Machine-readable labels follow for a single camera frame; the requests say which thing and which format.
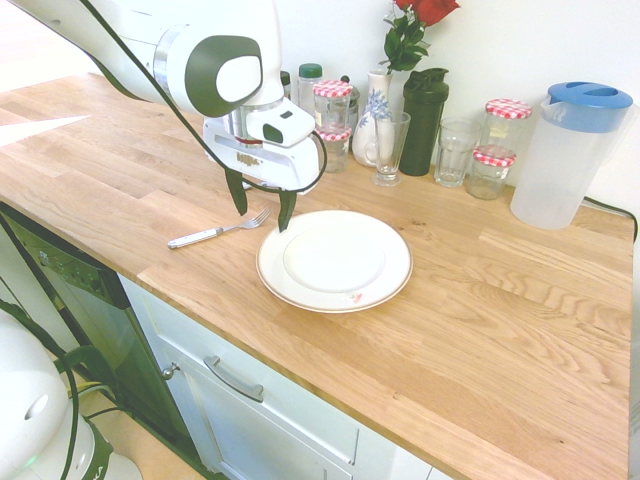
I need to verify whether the white-handled metal fork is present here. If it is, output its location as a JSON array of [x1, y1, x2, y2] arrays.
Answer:
[[167, 207, 273, 250]]

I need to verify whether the small jar red gingham lid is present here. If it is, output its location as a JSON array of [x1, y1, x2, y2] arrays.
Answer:
[[466, 144, 518, 201], [315, 124, 353, 174]]

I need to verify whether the black power cable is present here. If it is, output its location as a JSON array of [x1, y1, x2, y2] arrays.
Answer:
[[582, 195, 640, 236]]

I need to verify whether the white kitchen cabinet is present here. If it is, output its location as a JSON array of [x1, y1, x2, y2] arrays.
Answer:
[[116, 272, 454, 480]]

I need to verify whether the footed sundae glass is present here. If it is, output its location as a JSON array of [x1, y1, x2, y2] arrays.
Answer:
[[370, 110, 412, 188]]

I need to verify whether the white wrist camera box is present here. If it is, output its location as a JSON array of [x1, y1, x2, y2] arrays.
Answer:
[[246, 101, 317, 149]]

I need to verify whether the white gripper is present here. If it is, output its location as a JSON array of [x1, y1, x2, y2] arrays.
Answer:
[[201, 115, 322, 234]]

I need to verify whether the red rose with leaves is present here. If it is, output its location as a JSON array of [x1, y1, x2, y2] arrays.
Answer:
[[381, 0, 461, 76]]

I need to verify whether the plastic pitcher with blue lid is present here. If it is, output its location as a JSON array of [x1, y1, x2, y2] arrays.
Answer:
[[509, 81, 635, 231]]

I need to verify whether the dark dishwasher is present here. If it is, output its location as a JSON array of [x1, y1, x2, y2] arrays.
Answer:
[[0, 201, 202, 474]]

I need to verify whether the white gold-rimmed plate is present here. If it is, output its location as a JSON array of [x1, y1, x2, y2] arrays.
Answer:
[[255, 209, 414, 314]]

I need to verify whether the clear bottle with green cap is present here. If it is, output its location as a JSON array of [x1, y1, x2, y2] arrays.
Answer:
[[297, 62, 323, 110]]

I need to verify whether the dark green shaker bottle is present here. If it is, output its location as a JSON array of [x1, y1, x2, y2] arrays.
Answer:
[[398, 67, 450, 177]]

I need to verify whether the white blue-floral vase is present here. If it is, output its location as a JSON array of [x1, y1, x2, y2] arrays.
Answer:
[[351, 68, 394, 168]]

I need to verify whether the silver drawer handle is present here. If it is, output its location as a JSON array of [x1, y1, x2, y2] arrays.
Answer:
[[202, 355, 265, 403]]

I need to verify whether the tall jar red gingham lid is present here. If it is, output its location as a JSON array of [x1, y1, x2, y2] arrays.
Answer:
[[483, 98, 533, 152], [312, 79, 355, 127]]

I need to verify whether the clear ribbed tumbler glass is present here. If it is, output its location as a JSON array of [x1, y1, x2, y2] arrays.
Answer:
[[433, 116, 483, 189]]

